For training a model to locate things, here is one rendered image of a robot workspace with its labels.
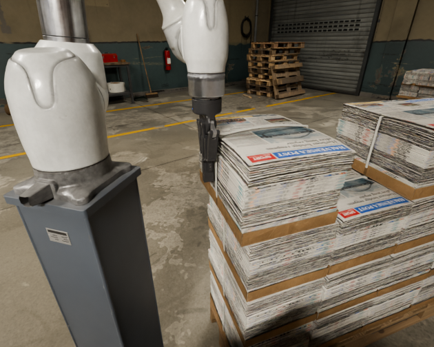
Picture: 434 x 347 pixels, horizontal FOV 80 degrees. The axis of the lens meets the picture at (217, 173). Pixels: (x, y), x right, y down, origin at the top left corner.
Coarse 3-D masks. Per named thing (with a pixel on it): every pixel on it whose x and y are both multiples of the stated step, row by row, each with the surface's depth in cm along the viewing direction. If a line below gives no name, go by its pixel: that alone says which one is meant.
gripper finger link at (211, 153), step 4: (212, 132) 62; (208, 136) 64; (216, 136) 63; (208, 140) 64; (212, 140) 64; (216, 140) 65; (208, 144) 65; (212, 144) 65; (216, 144) 65; (208, 148) 65; (212, 148) 66; (216, 148) 66; (208, 152) 66; (212, 152) 66; (216, 152) 67; (208, 156) 67; (212, 156) 67; (208, 160) 68
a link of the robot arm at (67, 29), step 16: (48, 0) 56; (64, 0) 57; (80, 0) 59; (48, 16) 57; (64, 16) 58; (80, 16) 60; (48, 32) 59; (64, 32) 59; (80, 32) 61; (80, 48) 61; (96, 48) 66; (96, 64) 64; (96, 80) 64
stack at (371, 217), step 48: (384, 192) 87; (288, 240) 69; (336, 240) 78; (384, 240) 87; (288, 288) 80; (336, 288) 89; (432, 288) 118; (288, 336) 94; (336, 336) 106; (384, 336) 125
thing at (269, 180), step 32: (224, 160) 67; (256, 160) 54; (288, 160) 56; (320, 160) 59; (352, 160) 62; (224, 192) 69; (256, 192) 58; (288, 192) 61; (320, 192) 65; (256, 224) 62
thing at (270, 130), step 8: (256, 128) 75; (264, 128) 75; (272, 128) 75; (280, 128) 75; (288, 128) 75; (296, 128) 75; (304, 128) 75; (224, 136) 69; (232, 136) 69; (240, 136) 68; (248, 136) 68
